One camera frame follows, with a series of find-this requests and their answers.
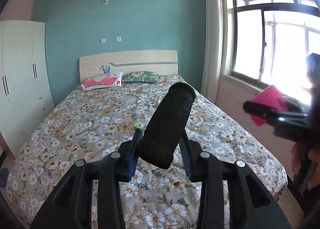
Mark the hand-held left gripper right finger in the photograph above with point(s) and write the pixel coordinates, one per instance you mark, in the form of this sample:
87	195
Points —
187	166

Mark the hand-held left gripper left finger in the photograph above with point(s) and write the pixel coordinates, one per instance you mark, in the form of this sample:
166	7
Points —
132	164

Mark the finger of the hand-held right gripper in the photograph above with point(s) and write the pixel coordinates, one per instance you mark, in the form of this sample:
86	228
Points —
295	104
262	110

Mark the pink cloth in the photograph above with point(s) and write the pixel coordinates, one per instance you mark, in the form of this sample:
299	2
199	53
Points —
265	101

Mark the black foam cylinder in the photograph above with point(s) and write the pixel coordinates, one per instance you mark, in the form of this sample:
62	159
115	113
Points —
167	124

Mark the person's right hand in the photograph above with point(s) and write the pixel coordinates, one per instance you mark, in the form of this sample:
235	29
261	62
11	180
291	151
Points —
297	157

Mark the small green toy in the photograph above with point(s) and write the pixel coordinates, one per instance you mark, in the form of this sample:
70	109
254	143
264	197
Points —
137	126

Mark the bed with floral sheet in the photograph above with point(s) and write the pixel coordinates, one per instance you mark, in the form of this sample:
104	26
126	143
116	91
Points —
100	124

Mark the dark framed window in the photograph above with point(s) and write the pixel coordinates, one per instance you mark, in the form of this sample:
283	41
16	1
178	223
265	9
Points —
262	43

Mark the white curtain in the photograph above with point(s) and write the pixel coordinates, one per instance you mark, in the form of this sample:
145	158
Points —
212	43

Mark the green floral pillow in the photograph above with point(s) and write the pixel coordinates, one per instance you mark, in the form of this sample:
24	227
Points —
140	76

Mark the pink and white pillow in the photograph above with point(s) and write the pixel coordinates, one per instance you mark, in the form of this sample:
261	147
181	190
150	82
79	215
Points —
100	81

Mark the beige wooden headboard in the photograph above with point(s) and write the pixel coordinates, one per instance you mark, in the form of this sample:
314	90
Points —
125	61

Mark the white wardrobe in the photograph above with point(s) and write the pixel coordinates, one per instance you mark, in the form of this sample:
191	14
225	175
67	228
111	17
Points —
20	81

